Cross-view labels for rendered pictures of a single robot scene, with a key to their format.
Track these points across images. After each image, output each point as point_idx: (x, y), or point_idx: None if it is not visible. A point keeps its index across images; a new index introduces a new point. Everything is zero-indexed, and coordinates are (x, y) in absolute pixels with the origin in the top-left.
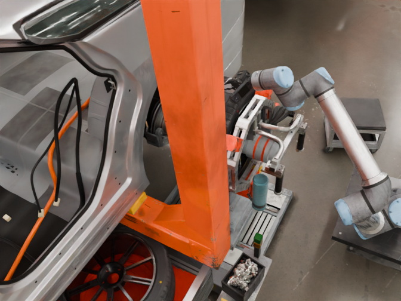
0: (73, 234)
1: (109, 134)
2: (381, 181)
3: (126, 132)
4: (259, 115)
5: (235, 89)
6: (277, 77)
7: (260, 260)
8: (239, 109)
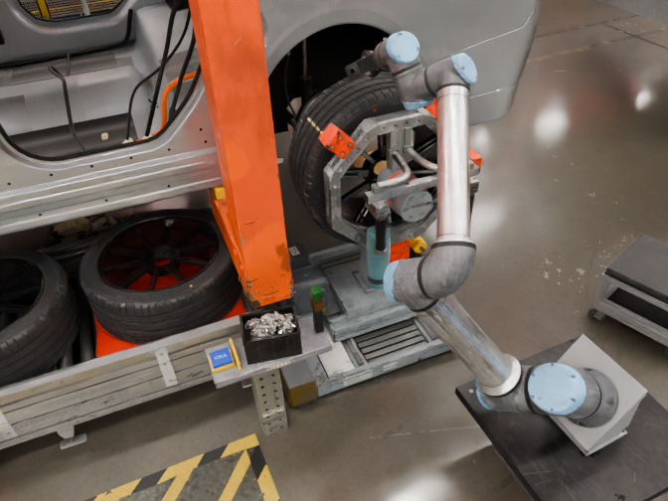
0: (117, 156)
1: None
2: (449, 243)
3: None
4: (407, 132)
5: None
6: (389, 41)
7: (317, 336)
8: (381, 110)
